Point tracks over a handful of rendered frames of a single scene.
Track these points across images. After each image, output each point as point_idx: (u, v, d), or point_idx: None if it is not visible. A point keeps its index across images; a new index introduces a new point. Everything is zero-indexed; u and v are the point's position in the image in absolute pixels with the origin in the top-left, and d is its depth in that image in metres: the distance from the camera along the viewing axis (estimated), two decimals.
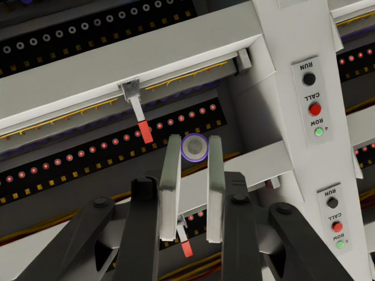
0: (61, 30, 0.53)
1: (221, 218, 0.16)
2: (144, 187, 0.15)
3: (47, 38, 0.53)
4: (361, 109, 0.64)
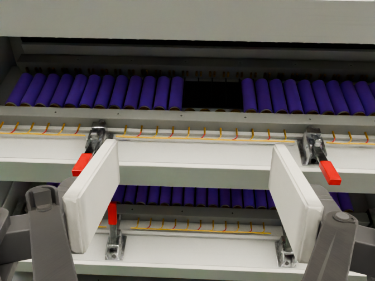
0: None
1: (316, 237, 0.14)
2: (42, 198, 0.14)
3: None
4: None
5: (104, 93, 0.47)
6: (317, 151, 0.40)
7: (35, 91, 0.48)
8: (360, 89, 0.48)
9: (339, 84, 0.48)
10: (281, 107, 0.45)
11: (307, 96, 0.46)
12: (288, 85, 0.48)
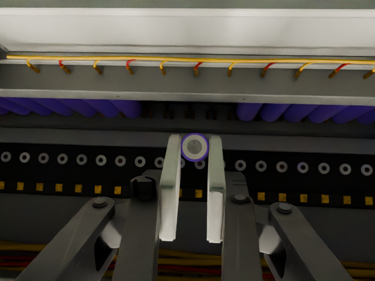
0: (265, 162, 0.34)
1: (222, 218, 0.16)
2: (143, 187, 0.15)
3: (241, 166, 0.34)
4: None
5: None
6: None
7: None
8: None
9: None
10: (61, 98, 0.25)
11: (26, 105, 0.28)
12: (65, 112, 0.30)
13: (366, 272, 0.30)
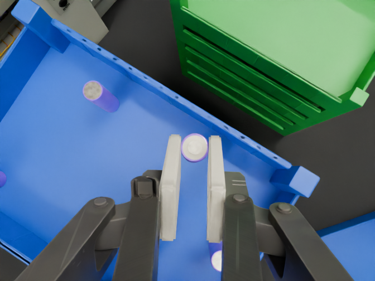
0: None
1: (221, 218, 0.16)
2: (144, 187, 0.15)
3: None
4: None
5: None
6: None
7: None
8: None
9: None
10: None
11: None
12: None
13: None
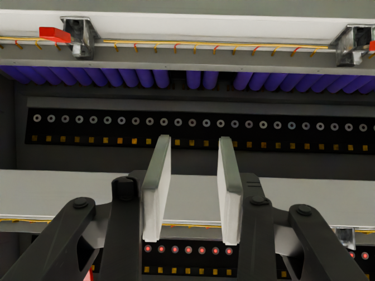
0: (251, 121, 0.49)
1: (239, 220, 0.15)
2: (125, 188, 0.14)
3: (235, 124, 0.49)
4: None
5: (327, 81, 0.41)
6: (74, 43, 0.31)
7: None
8: (39, 78, 0.44)
9: (63, 81, 0.44)
10: (124, 70, 0.39)
11: (95, 76, 0.41)
12: (117, 83, 0.44)
13: None
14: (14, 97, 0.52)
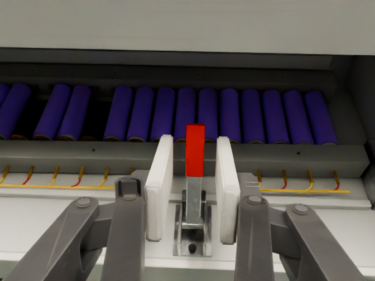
0: None
1: (235, 219, 0.16)
2: (128, 188, 0.15)
3: None
4: None
5: None
6: (192, 205, 0.24)
7: None
8: (289, 103, 0.31)
9: (258, 95, 0.32)
10: (158, 134, 0.29)
11: (204, 115, 0.30)
12: (181, 96, 0.32)
13: None
14: (351, 59, 0.35)
